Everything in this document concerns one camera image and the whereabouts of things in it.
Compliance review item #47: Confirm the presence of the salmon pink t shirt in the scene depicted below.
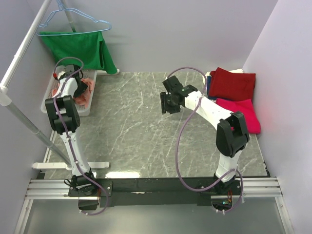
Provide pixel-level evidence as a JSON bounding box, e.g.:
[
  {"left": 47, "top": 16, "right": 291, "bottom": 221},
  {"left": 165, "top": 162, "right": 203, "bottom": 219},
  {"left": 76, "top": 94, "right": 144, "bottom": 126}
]
[{"left": 53, "top": 78, "right": 95, "bottom": 108}]

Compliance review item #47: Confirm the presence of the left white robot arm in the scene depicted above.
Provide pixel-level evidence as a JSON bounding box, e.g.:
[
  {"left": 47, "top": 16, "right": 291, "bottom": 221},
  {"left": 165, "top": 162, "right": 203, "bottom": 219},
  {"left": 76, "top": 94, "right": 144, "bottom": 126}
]
[{"left": 45, "top": 71, "right": 98, "bottom": 196}]

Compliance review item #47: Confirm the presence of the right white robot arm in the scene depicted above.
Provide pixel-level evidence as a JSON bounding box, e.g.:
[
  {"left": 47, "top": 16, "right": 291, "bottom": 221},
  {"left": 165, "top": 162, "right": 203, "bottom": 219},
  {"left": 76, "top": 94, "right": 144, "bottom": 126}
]
[{"left": 160, "top": 85, "right": 250, "bottom": 195}]

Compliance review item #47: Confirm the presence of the white plastic laundry basket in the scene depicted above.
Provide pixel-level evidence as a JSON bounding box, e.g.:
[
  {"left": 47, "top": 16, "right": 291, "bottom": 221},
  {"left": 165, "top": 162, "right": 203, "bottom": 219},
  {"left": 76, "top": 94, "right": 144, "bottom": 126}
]
[{"left": 40, "top": 70, "right": 97, "bottom": 117}]

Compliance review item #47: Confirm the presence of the green hanging t shirt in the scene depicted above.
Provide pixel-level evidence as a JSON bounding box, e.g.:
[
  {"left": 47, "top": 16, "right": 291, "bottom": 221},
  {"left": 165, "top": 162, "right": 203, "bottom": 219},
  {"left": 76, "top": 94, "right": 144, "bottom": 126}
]
[{"left": 39, "top": 32, "right": 118, "bottom": 75}]

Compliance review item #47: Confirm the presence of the blue folded shirt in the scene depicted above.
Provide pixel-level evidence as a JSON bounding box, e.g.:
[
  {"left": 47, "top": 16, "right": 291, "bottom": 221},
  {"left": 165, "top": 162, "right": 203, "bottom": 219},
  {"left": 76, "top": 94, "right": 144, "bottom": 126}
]
[{"left": 207, "top": 76, "right": 217, "bottom": 101}]

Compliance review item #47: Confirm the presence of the dark red folded shirt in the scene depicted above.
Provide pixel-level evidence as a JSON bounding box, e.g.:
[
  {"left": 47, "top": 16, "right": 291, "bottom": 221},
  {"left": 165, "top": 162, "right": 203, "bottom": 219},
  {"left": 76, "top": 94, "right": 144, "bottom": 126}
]
[{"left": 209, "top": 67, "right": 256, "bottom": 101}]

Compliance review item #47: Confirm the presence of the magenta folded shirt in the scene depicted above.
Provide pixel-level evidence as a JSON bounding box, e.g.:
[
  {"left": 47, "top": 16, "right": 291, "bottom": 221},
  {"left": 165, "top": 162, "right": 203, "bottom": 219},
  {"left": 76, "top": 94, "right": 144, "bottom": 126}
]
[{"left": 216, "top": 98, "right": 261, "bottom": 134}]

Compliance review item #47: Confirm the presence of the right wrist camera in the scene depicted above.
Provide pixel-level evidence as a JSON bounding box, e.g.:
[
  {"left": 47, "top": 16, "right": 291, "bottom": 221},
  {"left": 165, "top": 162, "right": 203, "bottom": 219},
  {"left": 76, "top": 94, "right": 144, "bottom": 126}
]
[{"left": 162, "top": 76, "right": 183, "bottom": 93}]

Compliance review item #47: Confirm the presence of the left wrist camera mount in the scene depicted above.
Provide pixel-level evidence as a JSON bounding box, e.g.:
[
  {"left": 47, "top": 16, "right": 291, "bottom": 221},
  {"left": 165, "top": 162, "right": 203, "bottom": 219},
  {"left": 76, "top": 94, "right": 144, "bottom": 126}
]
[{"left": 53, "top": 64, "right": 81, "bottom": 81}]

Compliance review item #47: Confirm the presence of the white clothes rack frame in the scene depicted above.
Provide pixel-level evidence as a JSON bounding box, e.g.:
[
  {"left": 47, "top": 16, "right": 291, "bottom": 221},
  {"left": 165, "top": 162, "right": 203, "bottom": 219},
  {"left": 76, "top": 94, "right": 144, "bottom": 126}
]
[{"left": 0, "top": 0, "right": 120, "bottom": 170}]

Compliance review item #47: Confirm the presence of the aluminium rail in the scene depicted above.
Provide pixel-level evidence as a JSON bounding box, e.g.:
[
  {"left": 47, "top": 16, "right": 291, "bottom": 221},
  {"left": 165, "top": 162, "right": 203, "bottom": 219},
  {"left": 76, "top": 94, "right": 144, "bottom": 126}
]
[{"left": 25, "top": 177, "right": 282, "bottom": 199}]

